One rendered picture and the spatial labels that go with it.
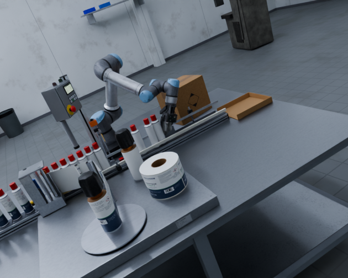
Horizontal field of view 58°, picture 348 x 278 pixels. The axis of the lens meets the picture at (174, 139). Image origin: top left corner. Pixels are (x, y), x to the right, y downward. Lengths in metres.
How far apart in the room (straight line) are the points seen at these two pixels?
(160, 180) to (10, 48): 7.86
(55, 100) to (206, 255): 1.15
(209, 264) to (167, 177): 0.43
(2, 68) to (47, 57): 1.11
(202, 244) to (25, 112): 8.04
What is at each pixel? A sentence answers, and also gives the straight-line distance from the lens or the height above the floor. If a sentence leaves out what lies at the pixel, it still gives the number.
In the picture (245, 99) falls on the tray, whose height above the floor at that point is 0.83.
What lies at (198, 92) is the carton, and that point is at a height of 1.02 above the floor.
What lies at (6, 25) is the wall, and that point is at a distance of 9.08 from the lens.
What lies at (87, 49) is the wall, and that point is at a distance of 9.28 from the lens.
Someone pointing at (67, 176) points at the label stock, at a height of 1.01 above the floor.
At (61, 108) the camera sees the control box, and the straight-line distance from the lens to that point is 1.89.
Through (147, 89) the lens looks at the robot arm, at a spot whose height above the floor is 1.25.
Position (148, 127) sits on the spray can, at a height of 1.03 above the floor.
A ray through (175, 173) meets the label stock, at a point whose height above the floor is 0.98.
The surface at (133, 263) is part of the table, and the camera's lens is 1.36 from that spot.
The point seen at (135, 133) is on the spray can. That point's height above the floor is 1.03.
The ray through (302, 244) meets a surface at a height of 0.22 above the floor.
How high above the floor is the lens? 1.70
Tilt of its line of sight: 23 degrees down
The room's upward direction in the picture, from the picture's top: 21 degrees counter-clockwise
